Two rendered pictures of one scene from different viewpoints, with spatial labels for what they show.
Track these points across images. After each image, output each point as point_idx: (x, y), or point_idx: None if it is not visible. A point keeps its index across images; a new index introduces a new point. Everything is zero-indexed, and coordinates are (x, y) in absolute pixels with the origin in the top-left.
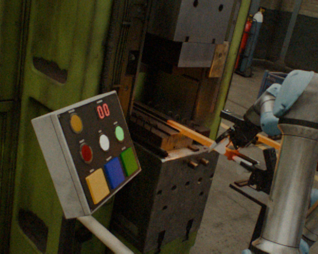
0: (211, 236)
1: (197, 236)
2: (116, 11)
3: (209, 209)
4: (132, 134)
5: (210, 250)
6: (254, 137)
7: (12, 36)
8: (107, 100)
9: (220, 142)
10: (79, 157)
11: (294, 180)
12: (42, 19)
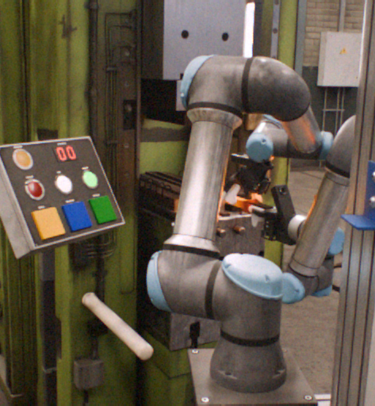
0: (327, 371)
1: (306, 372)
2: (93, 56)
3: (334, 341)
4: (147, 203)
5: (319, 388)
6: (269, 179)
7: (15, 110)
8: (74, 144)
9: (231, 191)
10: (24, 191)
11: (195, 166)
12: (42, 86)
